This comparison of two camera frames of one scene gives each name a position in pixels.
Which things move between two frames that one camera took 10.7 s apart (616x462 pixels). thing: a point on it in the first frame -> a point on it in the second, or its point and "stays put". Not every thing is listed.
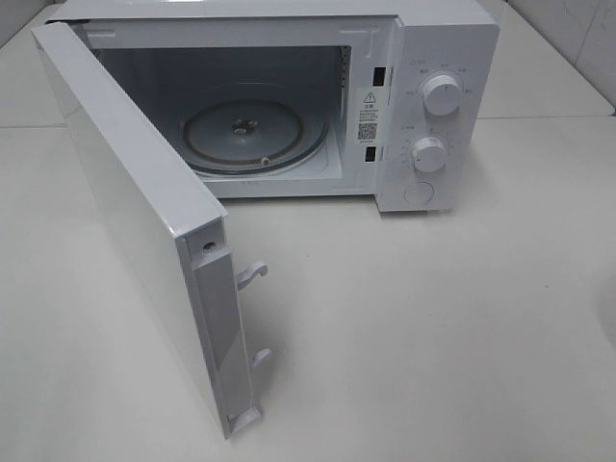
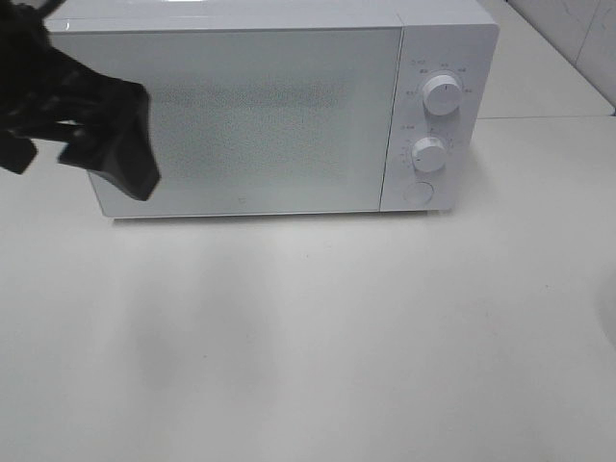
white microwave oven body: [397, 100] stays put
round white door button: [419, 192] stays put
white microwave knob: [429, 154] stays put
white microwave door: [176, 224] -> [256, 122]
